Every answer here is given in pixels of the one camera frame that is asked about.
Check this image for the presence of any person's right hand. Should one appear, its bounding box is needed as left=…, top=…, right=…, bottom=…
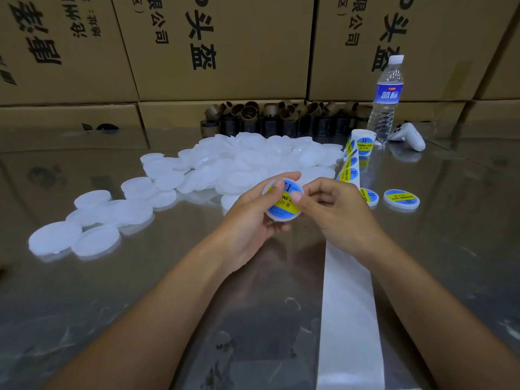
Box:
left=288, top=178, right=395, bottom=265

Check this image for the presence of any person's left hand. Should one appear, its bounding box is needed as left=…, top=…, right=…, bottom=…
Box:
left=213, top=173, right=303, bottom=273

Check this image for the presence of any labelled lid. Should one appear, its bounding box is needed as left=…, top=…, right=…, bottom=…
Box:
left=262, top=179, right=305, bottom=223
left=382, top=188, right=422, bottom=212
left=359, top=186, right=380, bottom=208

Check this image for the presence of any pile of white plastic lids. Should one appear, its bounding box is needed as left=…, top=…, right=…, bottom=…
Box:
left=28, top=132, right=346, bottom=263

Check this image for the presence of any sticker roll with backing strip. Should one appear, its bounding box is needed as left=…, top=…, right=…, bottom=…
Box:
left=315, top=129, right=387, bottom=390

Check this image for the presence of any person's left forearm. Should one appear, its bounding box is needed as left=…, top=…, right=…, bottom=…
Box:
left=49, top=243, right=245, bottom=390

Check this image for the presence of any person's right forearm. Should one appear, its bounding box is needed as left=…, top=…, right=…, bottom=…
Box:
left=366, top=239, right=520, bottom=390

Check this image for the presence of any white handheld controller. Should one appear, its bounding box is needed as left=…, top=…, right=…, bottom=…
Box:
left=387, top=122, right=427, bottom=153

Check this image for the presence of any row of dark cardboard tubes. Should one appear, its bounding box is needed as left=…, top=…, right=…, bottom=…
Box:
left=200, top=100, right=375, bottom=139

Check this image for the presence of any clear plastic water bottle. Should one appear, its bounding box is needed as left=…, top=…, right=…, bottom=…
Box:
left=367, top=54, right=406, bottom=145

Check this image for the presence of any stack of brown cardboard boxes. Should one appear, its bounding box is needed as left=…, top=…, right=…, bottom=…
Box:
left=0, top=0, right=520, bottom=131

